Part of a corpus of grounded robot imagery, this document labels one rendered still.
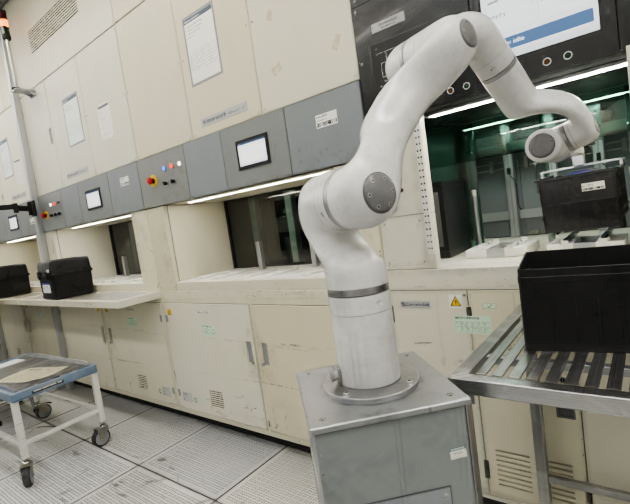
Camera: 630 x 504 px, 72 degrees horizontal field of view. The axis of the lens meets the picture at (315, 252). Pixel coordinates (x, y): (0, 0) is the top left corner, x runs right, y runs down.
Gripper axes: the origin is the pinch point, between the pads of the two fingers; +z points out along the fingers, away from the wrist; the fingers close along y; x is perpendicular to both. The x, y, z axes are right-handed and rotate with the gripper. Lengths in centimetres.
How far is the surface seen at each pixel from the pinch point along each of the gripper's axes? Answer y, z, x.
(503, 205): -43, 71, -17
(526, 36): -4.5, -16.9, 31.6
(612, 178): 10.1, 2.9, -10.9
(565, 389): 10, -77, -44
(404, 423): -11, -94, -46
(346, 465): -18, -102, -51
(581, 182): 2.1, 2.9, -10.8
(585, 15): 9.5, -16.2, 31.8
